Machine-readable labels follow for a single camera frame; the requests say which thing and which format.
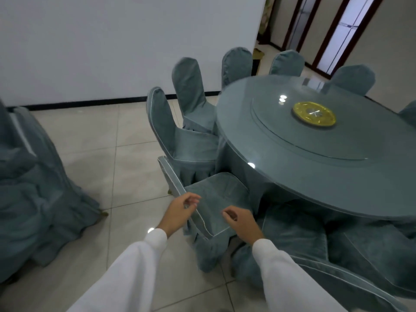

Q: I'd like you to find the person's left hand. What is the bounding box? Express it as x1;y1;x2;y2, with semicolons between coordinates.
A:
157;192;202;238

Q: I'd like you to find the person's right hand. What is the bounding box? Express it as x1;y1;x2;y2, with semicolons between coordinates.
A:
222;205;266;247

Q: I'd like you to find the teal covered chair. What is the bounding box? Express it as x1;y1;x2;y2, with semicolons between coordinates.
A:
231;204;416;312
221;47;254;90
157;156;259;273
326;219;416;299
330;65;376;97
398;100;416;127
269;50;305;78
0;100;110;285
171;57;218;133
146;87;220;185

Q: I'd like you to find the person's left forearm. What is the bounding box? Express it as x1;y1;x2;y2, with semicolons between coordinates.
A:
66;227;168;312

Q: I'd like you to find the person's right forearm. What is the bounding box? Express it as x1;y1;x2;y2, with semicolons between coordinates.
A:
252;238;348;312

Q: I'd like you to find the teal tablecloth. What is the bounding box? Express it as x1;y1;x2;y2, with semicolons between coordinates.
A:
214;136;416;289

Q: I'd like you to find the round teal table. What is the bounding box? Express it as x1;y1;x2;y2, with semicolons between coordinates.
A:
215;74;416;220

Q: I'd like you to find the round glass turntable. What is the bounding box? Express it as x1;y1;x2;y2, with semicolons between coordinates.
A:
250;89;377;161

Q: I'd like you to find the gold turntable hub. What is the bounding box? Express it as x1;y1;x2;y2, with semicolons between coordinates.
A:
292;101;337;128

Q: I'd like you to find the dark framed glass window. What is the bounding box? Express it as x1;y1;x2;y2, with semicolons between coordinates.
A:
282;0;322;52
312;0;386;75

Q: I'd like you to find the framed painting on stand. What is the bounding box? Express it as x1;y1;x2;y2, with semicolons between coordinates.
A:
257;0;277;46

